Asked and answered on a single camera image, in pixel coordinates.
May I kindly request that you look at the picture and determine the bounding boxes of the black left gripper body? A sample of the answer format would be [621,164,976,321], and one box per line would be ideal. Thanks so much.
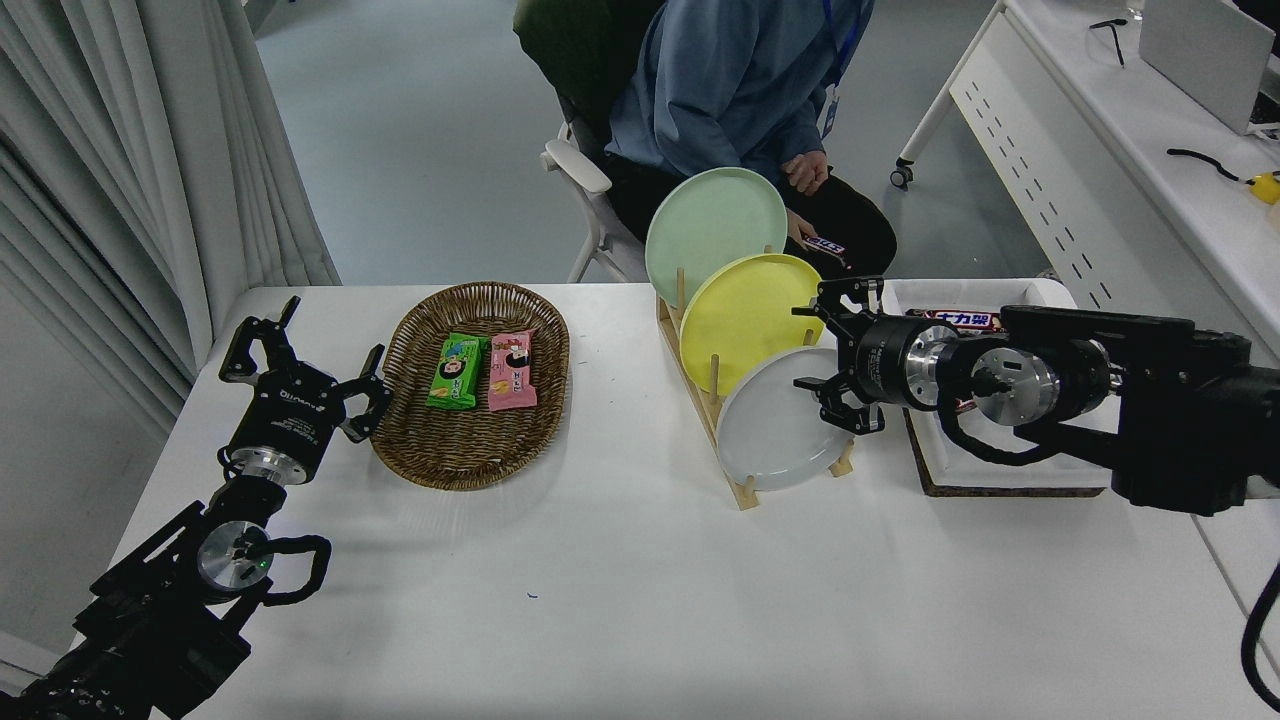
[232,365,347,467]

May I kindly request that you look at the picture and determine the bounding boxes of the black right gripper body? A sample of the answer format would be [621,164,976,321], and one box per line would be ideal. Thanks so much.
[843,313,917,408]

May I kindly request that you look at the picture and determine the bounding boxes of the grey plate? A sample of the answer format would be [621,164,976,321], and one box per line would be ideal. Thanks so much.
[715,347,857,492]

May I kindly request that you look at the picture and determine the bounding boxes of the yellow plate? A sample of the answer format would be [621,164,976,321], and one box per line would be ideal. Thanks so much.
[679,253,827,396]

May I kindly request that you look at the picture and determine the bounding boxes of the wooden plate rack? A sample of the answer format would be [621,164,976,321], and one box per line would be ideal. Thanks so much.
[656,245,856,511]

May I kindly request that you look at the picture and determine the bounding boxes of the pale green plate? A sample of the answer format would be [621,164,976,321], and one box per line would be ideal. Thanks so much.
[645,167,788,311]

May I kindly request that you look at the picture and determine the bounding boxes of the person's hand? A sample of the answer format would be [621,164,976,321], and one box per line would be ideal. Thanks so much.
[783,152,831,196]

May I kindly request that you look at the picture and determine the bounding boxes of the Snickers bar Chinese print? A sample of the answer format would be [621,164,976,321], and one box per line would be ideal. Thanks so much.
[905,308,1004,332]

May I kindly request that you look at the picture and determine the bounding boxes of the green snack packet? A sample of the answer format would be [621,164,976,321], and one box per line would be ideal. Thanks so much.
[425,332,489,412]

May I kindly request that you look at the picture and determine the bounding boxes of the brown wicker basket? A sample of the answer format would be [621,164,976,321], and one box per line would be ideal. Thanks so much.
[370,281,571,492]

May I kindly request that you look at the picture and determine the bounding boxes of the pink snack packet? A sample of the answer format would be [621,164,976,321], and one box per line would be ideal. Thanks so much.
[487,329,539,412]

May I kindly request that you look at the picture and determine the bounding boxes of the white tray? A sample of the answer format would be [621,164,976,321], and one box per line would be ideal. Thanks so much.
[880,278,1113,493]

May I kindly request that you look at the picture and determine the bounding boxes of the white curtain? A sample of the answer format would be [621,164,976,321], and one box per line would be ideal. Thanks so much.
[0,0,341,441]

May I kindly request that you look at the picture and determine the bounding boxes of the person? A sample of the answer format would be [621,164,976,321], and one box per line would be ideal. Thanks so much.
[600,0,899,281]

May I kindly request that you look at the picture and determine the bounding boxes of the white desk on casters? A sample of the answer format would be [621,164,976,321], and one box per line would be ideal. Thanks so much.
[890,0,1280,336]

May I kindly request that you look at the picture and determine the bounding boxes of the chair with white armrest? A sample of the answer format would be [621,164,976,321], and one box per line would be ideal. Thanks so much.
[513,0,666,284]

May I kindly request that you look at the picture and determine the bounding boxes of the silver laptop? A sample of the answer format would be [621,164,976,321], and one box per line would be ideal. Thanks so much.
[1138,0,1280,136]

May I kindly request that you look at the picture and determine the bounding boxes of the blue lanyard with badge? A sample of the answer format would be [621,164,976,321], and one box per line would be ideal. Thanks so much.
[815,0,871,141]

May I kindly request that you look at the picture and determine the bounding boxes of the black cable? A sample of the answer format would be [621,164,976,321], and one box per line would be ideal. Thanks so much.
[1166,148,1251,184]

